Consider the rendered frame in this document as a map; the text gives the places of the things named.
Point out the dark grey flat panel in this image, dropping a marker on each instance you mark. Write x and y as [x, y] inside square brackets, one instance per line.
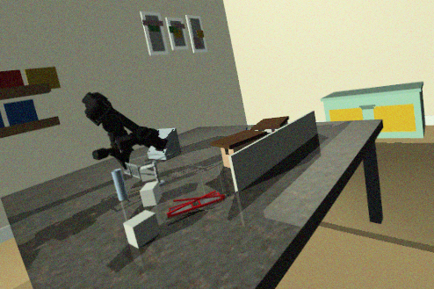
[250, 163]

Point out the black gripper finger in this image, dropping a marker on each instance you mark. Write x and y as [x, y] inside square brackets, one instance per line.
[126, 155]
[119, 157]

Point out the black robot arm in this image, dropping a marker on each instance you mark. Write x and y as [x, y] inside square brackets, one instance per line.
[99, 110]

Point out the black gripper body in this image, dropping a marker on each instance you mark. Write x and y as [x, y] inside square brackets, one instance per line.
[103, 152]

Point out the blue-grey cylinder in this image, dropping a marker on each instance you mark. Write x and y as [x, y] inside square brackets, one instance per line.
[120, 185]

